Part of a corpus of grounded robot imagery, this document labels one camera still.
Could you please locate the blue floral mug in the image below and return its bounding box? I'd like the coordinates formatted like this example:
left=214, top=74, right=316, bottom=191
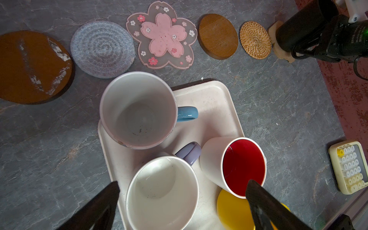
left=99, top=71, right=199, bottom=150

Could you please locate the lavender mug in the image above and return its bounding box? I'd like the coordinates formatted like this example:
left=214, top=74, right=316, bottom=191
left=126, top=142, right=201, bottom=230

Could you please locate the beige serving tray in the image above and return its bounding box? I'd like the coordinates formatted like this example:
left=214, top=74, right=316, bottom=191
left=98, top=80, right=244, bottom=230

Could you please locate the black mug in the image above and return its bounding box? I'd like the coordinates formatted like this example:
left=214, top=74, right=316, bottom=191
left=276, top=0, right=339, bottom=52

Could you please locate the grey round coaster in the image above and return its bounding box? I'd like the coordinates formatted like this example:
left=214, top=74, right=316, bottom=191
left=71, top=21, right=136, bottom=79

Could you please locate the yellow mug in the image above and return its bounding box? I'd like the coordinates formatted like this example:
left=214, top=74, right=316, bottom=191
left=216, top=189, right=291, bottom=230

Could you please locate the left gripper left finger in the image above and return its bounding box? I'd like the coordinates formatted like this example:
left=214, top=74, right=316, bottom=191
left=58, top=181, right=120, bottom=230

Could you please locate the cork coaster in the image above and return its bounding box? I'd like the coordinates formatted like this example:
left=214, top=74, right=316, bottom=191
left=268, top=21, right=295, bottom=63

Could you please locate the red interior mug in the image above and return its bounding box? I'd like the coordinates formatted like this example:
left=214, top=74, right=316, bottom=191
left=199, top=137, right=267, bottom=199

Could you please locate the brown wooden coaster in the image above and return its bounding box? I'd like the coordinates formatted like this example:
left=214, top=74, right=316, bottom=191
left=198, top=13, right=238, bottom=60

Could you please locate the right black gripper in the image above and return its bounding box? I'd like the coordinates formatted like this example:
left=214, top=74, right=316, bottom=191
left=314, top=14, right=368, bottom=62

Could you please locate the pink flower coaster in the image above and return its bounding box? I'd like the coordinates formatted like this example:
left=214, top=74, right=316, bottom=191
left=126, top=1, right=198, bottom=70

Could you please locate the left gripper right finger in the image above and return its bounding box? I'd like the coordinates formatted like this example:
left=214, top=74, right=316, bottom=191
left=246, top=180, right=310, bottom=230

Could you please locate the beige calculator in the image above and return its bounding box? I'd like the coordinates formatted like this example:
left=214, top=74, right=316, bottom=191
left=328, top=140, right=368, bottom=195

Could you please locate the aluminium rail frame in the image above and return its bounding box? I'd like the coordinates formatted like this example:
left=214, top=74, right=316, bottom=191
left=323, top=187, right=368, bottom=230

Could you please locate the dark glossy brown coaster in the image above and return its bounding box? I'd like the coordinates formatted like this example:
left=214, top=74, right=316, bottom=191
left=1, top=31, right=75, bottom=104

